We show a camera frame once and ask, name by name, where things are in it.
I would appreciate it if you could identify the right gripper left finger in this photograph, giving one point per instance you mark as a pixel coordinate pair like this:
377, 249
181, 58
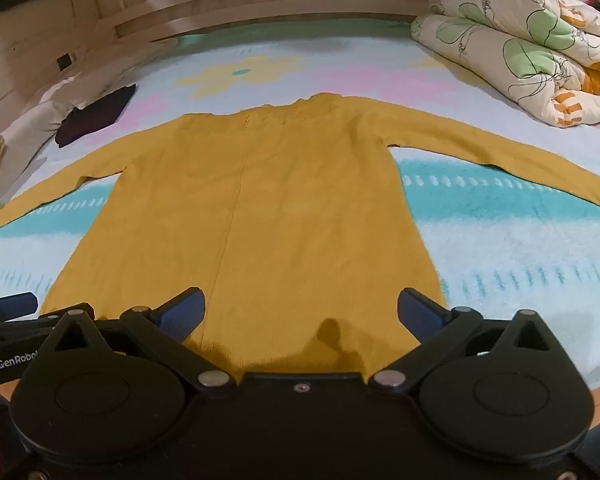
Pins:
160, 334

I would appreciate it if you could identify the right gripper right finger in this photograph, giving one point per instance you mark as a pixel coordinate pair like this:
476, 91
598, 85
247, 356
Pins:
442, 335

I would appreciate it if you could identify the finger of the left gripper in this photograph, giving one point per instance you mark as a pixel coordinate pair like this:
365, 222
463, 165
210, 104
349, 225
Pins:
16, 306

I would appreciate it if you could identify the yellow knitted sweater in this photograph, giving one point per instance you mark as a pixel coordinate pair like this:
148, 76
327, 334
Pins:
290, 219

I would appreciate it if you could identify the floral bed sheet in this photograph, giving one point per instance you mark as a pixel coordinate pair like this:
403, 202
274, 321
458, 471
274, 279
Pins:
499, 244

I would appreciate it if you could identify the beige pillow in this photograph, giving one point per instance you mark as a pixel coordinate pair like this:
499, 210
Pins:
78, 86

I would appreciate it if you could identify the dark folded garment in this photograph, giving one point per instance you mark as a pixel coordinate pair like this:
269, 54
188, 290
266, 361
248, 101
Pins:
94, 117

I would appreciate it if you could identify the folded floral quilt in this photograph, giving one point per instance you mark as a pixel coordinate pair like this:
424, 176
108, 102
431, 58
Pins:
544, 55

